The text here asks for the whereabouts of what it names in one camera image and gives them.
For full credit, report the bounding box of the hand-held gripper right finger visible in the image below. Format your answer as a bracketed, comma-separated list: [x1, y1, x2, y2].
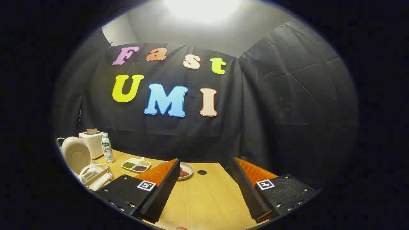
[230, 157, 321, 224]

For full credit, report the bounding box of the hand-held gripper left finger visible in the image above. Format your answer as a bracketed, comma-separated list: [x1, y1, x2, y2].
[94, 158, 181, 224]

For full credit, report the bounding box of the white wire dish rack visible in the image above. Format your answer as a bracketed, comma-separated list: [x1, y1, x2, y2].
[56, 137, 115, 191]

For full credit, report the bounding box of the cream white plate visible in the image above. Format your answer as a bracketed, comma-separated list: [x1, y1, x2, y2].
[61, 137, 91, 174]

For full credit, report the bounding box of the small grey meat dish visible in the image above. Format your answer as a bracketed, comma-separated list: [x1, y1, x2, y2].
[158, 161, 194, 181]

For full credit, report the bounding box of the white divided condiment dish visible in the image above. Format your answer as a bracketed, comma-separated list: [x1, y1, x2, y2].
[121, 157, 152, 173]

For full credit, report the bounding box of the white bottle green label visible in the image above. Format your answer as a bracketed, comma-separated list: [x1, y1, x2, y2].
[101, 133, 115, 163]

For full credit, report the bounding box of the black backdrop cloth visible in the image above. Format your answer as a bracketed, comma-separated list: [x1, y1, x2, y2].
[53, 21, 360, 192]

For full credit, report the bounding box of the white toaster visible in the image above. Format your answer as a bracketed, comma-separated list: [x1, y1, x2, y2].
[79, 131, 104, 159]

